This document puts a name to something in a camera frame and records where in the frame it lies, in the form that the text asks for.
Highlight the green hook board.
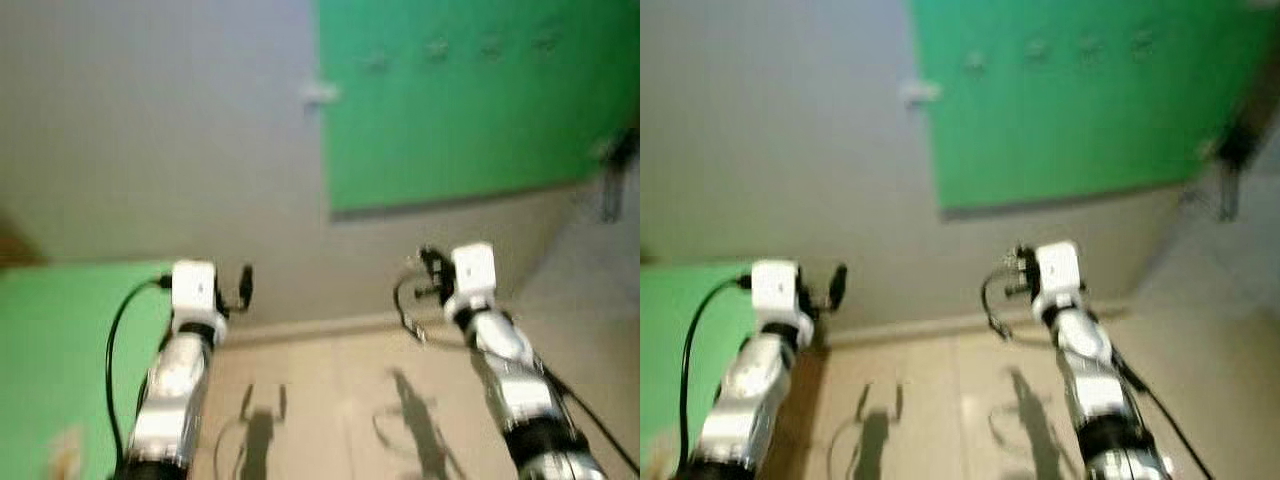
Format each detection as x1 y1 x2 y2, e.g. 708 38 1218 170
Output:
908 0 1280 217
318 0 641 217

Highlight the plain green panel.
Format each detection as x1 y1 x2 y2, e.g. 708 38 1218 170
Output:
640 262 753 480
0 262 173 480

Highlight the brown wooden object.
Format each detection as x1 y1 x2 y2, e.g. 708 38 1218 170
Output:
0 213 47 269

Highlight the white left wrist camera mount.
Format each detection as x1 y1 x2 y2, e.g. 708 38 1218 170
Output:
172 260 220 321
750 260 802 323

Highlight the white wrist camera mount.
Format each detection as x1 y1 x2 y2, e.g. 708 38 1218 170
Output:
172 260 220 321
1033 242 1083 311
448 242 498 311
750 260 802 323

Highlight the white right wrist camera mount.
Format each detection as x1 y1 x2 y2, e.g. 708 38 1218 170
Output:
1033 242 1083 311
448 242 498 311

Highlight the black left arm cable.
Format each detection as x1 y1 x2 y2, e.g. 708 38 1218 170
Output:
105 276 175 473
679 274 754 473

